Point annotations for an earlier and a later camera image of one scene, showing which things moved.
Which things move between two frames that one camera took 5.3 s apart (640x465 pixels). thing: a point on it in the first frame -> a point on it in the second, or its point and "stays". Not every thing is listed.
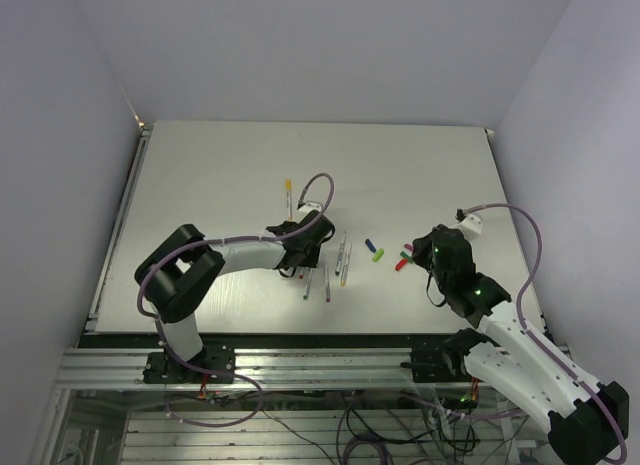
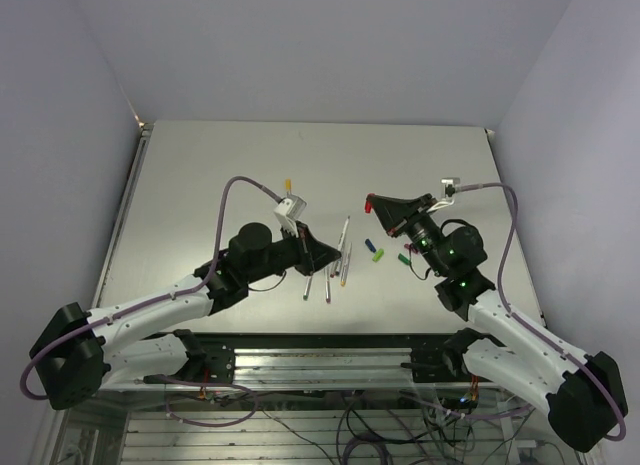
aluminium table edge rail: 120,228 stays
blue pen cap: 370,245 stays
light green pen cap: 378,254 stays
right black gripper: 420,247 -> 395,214
